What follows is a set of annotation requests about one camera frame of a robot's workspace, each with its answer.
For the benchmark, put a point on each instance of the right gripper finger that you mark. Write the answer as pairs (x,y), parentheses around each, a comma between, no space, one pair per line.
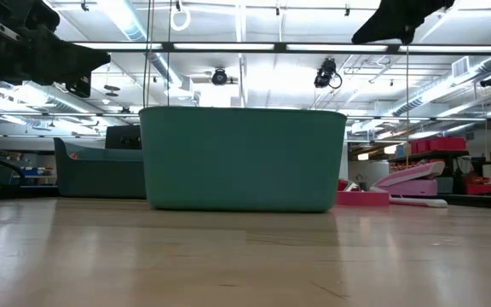
(399,17)

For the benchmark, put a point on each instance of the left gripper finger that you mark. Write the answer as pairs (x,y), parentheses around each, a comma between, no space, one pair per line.
(66,59)

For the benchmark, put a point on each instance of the red round object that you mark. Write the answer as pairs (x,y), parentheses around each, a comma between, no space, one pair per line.
(353,187)

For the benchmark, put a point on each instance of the pink block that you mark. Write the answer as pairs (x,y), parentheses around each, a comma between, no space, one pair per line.
(365,198)

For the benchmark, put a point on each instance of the pink stapler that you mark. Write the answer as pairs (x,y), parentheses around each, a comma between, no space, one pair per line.
(411,187)

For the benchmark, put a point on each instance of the black box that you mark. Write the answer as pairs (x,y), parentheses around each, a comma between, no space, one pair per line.
(122,136)

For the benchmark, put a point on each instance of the small black ceiling device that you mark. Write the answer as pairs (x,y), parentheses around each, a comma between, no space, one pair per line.
(489,81)

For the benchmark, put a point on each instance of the blue-grey plastic bin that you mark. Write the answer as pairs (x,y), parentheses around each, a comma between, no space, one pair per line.
(100,179)

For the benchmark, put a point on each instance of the red storage bin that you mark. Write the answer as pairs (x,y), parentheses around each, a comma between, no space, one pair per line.
(441,145)

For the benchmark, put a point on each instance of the white cylindrical container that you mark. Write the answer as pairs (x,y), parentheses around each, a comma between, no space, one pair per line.
(367,172)

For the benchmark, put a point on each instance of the red box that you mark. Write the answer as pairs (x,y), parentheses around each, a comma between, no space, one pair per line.
(482,189)

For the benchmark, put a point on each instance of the bright teal plastic bin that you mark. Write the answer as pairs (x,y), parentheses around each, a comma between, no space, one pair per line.
(241,160)

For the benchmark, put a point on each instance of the black overhead frame beam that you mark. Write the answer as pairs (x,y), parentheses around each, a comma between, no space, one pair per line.
(335,48)

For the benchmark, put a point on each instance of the round black overhead camera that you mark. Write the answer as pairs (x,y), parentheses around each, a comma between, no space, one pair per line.
(219,77)

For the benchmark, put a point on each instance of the black aluminium rig frame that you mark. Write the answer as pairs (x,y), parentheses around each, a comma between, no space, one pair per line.
(475,200)

